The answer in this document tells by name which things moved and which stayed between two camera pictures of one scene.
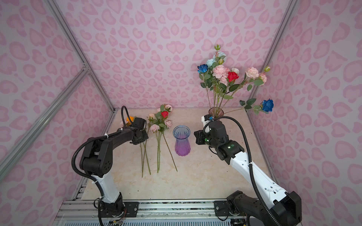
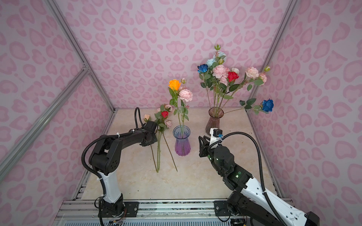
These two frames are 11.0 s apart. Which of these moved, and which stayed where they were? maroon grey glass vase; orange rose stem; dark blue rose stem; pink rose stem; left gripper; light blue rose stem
Moved: left gripper; orange rose stem
Stayed: dark blue rose stem; pink rose stem; maroon grey glass vase; light blue rose stem
